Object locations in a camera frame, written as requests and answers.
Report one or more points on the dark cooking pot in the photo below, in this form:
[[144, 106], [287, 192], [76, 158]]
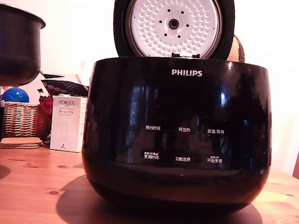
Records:
[[12, 48]]

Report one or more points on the black rice cooker lid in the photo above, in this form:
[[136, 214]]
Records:
[[173, 24]]

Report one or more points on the black Philips rice cooker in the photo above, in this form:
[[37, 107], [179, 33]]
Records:
[[180, 106]]

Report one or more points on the navy and white fabric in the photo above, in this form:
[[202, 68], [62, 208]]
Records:
[[52, 76]]

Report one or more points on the blue ball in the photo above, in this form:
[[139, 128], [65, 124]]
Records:
[[16, 95]]

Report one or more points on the white card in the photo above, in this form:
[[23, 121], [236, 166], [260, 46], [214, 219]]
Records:
[[35, 93]]

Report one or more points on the polka dot fabric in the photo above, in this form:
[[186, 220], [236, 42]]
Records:
[[64, 88]]

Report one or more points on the red knitted item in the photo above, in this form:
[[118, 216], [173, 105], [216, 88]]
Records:
[[45, 110]]

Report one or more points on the dark slim container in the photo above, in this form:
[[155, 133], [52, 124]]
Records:
[[0, 122]]

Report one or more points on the woven wicker basket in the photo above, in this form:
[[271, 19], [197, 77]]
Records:
[[20, 121]]

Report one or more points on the cork coaster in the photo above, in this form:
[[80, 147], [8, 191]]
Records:
[[20, 140], [18, 146]]

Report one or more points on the white Porlex box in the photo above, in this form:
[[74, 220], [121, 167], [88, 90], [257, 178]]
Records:
[[67, 126]]

